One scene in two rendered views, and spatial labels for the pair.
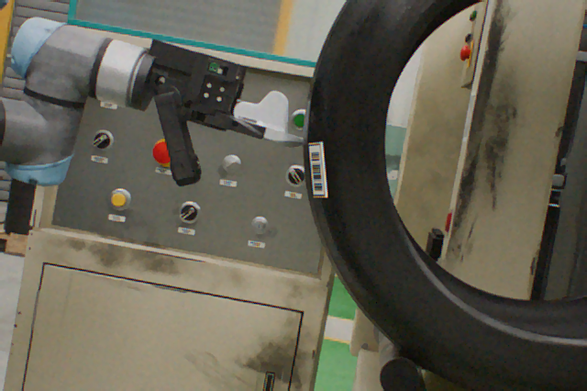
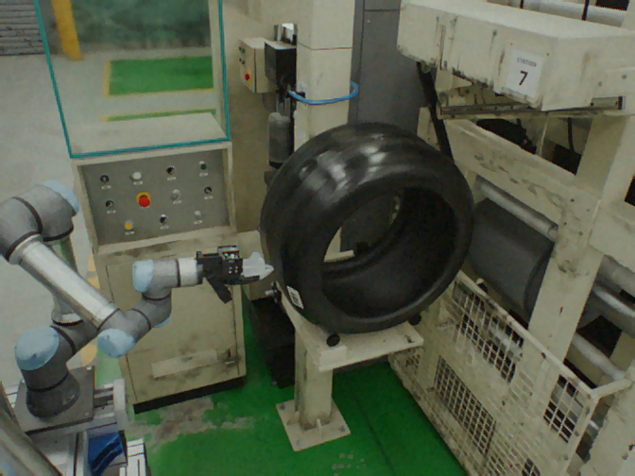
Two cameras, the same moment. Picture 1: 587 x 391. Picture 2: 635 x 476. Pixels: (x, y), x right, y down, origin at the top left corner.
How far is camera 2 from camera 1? 93 cm
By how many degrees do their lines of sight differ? 37
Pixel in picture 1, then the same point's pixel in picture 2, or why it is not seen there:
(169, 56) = (208, 262)
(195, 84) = (226, 271)
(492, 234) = not seen: hidden behind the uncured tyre
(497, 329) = (369, 322)
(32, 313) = (109, 286)
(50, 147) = (166, 313)
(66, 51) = (163, 280)
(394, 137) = not seen: outside the picture
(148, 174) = (137, 211)
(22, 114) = (152, 312)
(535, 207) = not seen: hidden behind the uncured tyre
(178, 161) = (223, 297)
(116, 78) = (190, 281)
